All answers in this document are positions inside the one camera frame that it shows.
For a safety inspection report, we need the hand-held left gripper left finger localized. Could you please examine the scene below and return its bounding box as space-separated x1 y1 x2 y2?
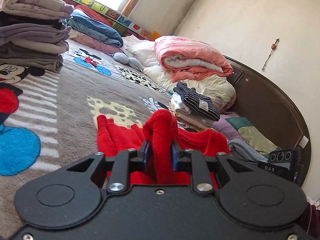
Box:
66 140 152 195

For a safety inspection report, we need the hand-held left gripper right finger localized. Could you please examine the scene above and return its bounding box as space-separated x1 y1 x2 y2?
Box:
170 141 254 195

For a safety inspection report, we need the red knitted sweater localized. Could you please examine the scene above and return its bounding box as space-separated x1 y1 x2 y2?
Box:
96 109 230 190

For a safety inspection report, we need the stack of folded grey clothes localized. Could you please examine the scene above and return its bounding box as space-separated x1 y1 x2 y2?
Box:
0 0 75 73

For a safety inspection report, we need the peach folded garment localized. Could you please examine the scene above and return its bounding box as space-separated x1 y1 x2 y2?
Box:
171 112 208 132

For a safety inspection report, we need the grey fleece folded garment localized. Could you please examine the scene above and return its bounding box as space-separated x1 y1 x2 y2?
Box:
227 139 268 162

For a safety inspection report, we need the light grey folded garment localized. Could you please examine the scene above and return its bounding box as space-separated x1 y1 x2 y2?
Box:
175 107 215 128

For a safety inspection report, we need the white folded garment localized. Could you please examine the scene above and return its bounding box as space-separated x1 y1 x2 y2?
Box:
171 92 193 113

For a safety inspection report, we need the dark wooden headboard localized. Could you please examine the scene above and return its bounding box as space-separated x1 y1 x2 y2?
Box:
222 55 312 188

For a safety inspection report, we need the navy striped folded garment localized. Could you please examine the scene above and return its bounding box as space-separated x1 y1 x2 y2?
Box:
173 81 221 122

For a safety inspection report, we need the person's maroon clothing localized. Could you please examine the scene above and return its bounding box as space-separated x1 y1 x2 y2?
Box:
300 197 320 240

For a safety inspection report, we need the cream quilt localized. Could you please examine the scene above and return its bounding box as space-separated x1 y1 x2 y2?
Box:
142 66 237 110

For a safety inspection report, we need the cartoon mouse printed blanket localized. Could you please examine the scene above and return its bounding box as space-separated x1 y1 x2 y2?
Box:
0 39 190 220

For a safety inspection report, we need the light blue plush toy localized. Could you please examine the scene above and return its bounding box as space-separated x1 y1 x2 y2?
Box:
113 52 145 71

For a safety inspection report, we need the white quilted blanket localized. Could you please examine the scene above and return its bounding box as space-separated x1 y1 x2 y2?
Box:
121 35 163 68

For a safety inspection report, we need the pink folded quilt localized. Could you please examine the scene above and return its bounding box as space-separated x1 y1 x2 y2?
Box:
154 35 233 82

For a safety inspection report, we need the blue folded quilt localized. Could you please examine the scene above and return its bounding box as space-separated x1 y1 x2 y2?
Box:
65 12 124 47

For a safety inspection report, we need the red folded blanket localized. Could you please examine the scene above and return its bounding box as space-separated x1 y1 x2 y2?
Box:
74 4 113 27

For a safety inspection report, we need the hanging wall ornament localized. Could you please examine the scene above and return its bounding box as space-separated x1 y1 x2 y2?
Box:
261 38 280 71

